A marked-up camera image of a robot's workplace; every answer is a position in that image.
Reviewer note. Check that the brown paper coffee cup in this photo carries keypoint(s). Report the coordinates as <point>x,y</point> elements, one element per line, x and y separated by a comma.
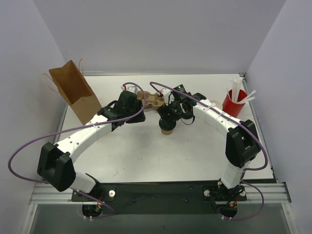
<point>167,132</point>

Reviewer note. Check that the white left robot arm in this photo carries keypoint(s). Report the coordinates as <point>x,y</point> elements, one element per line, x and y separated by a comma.
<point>56,161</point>

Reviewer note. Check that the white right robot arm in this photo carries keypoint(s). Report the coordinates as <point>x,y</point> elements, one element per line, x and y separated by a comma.
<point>241,136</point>

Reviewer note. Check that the red plastic cup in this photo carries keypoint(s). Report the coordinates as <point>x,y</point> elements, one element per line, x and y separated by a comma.
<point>230,107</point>

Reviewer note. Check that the aluminium rail frame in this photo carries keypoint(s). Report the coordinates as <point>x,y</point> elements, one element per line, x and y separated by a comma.
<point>272,193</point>

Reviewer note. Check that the stack of paper cups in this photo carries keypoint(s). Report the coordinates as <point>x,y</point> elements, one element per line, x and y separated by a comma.
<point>216,104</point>

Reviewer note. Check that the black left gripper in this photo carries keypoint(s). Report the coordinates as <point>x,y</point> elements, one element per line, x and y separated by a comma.
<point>140,107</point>

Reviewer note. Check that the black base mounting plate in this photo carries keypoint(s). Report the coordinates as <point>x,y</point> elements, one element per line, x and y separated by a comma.
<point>167,198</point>

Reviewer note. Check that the black plastic cup lid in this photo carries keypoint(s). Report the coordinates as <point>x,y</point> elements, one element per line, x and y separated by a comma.
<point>167,125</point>

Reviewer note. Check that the brown pulp cup carrier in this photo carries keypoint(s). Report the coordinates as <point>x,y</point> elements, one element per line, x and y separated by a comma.
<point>152,100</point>

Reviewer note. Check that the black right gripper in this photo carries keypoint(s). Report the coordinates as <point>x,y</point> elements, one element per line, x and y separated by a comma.
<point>162,112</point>

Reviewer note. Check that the brown paper bag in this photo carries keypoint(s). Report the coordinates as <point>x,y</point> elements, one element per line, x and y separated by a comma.
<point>73,87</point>

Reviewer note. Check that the white wrapped straws bundle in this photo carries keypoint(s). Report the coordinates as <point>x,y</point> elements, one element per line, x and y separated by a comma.
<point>236,88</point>

